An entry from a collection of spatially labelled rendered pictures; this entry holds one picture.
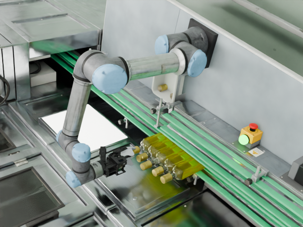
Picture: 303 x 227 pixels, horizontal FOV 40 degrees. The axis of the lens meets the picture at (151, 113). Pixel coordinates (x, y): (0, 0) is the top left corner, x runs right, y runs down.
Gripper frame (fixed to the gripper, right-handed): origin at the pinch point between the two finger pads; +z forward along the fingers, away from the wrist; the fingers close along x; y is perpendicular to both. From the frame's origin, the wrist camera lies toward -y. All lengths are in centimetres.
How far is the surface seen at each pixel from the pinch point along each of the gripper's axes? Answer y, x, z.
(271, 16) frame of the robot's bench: -6, 53, 95
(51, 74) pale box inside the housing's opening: -102, -9, 12
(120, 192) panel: 9.5, -12.6, -12.4
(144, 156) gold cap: 6.9, 1.0, 2.0
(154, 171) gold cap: 17.4, 0.6, -0.6
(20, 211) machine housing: -8, -17, -53
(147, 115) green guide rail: -15.9, 4.2, 22.0
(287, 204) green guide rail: 71, 14, 20
